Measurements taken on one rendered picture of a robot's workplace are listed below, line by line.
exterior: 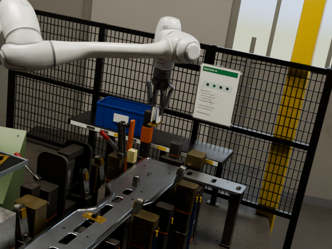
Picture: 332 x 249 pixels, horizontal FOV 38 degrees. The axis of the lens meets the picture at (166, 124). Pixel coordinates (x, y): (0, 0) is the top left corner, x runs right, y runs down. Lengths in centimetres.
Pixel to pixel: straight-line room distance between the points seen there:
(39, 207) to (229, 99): 124
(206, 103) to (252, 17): 179
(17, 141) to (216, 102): 102
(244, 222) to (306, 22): 106
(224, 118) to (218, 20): 178
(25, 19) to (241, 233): 143
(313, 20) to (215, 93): 60
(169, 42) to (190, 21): 242
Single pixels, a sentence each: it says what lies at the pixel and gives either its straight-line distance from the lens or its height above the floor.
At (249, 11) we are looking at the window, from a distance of 422.
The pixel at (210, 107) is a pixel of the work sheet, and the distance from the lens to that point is 255.
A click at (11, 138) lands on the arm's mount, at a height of 103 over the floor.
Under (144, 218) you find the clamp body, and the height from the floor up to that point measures 105.
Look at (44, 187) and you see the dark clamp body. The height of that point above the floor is 108.
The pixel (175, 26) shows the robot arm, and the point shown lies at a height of 168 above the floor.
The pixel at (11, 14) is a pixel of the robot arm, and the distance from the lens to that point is 188.
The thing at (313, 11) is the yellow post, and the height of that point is 180.
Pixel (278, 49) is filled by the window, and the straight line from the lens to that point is 427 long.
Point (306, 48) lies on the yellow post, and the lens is 244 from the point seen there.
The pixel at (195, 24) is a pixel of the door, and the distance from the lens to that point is 420.
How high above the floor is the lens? 189
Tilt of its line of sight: 18 degrees down
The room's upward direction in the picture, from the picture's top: 9 degrees clockwise
